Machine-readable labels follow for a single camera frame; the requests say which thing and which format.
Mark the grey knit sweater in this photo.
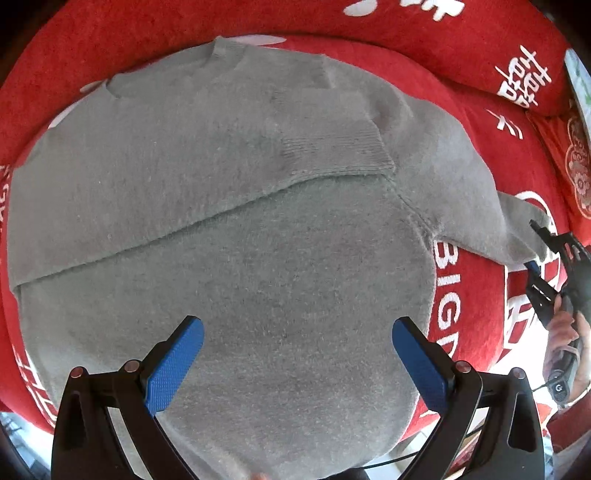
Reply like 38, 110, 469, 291
8, 36, 555, 480

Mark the red printed back cushion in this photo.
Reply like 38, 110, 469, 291
0, 0, 572, 118

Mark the red patterned pillow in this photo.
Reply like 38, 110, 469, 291
526, 99, 591, 222

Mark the person's right hand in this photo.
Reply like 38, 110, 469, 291
545, 294, 579, 368

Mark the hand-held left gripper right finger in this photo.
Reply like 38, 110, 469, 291
392, 316, 546, 480

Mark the thin black cable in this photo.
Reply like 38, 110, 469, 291
360, 415, 490, 472

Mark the white patterned cushion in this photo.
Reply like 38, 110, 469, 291
565, 47, 591, 108

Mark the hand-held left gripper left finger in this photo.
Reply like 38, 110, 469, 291
52, 316, 205, 480

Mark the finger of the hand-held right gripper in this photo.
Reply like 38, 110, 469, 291
524, 261, 564, 329
529, 220, 565, 252

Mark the red printed sofa seat cover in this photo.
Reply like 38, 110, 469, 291
0, 34, 575, 480

